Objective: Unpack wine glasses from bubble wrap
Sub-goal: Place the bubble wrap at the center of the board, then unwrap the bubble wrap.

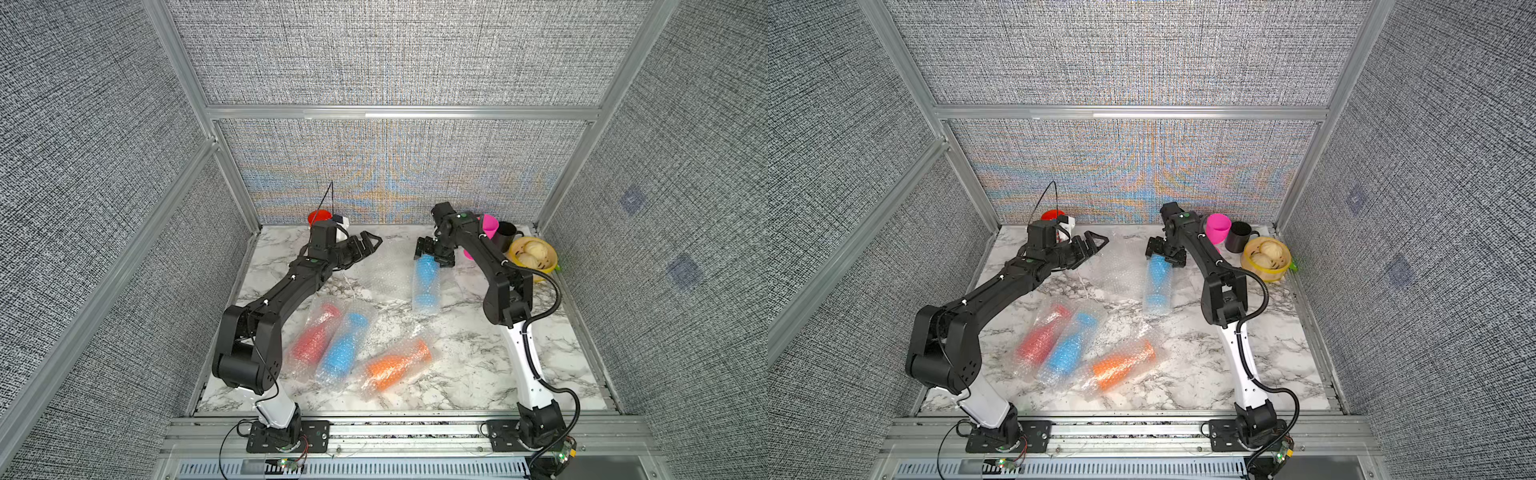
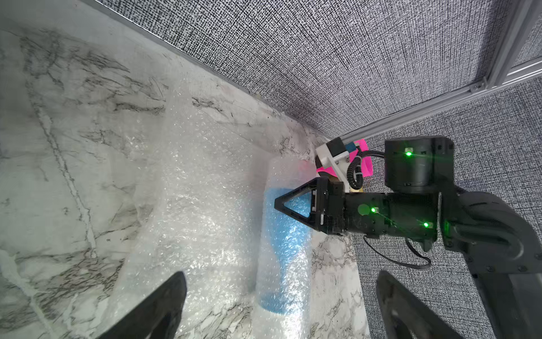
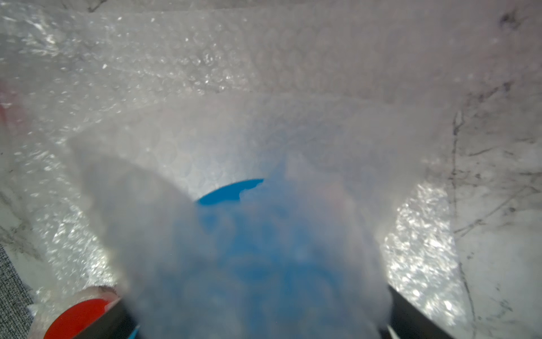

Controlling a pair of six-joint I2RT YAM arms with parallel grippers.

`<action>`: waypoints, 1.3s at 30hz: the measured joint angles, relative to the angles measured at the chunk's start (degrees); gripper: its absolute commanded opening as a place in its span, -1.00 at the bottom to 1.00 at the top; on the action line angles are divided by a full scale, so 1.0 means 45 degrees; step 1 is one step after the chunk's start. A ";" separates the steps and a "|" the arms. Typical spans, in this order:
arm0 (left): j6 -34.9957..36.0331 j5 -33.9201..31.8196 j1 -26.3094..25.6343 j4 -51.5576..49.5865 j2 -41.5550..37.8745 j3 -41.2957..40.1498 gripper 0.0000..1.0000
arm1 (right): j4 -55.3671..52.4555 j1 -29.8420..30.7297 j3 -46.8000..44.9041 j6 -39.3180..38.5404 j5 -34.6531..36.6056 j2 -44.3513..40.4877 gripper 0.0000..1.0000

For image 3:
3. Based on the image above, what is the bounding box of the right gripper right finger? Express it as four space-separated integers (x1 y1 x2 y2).
380 285 453 339

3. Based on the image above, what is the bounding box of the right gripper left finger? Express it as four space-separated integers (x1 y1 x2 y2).
75 299 140 339

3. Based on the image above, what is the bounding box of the blue wine glass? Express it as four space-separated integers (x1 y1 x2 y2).
164 179 378 338

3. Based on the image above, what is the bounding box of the wrapped red wine glass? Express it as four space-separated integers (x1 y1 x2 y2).
28 286 119 338

